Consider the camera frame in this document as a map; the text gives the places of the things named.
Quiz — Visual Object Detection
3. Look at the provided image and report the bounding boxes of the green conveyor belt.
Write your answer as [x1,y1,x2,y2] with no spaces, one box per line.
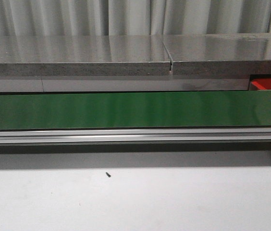
[0,90,271,130]

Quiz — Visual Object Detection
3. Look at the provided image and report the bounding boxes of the red plastic bin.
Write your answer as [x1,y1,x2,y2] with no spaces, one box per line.
[249,77,271,90]

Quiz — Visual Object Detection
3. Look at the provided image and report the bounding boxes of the grey stone slab right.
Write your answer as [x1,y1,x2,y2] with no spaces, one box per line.
[162,33,271,77]

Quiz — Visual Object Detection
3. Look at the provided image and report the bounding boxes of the grey stone slab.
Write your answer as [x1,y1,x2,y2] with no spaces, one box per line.
[0,36,171,77]
[162,33,271,77]

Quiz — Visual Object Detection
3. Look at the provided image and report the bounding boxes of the grey stone slab left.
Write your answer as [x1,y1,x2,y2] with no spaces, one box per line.
[0,36,171,77]

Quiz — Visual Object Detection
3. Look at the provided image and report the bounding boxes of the grey pleated curtain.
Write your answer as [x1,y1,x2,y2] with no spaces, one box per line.
[0,0,271,36]

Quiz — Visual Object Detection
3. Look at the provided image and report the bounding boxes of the aluminium conveyor side rail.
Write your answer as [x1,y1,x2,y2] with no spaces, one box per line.
[0,128,271,144]

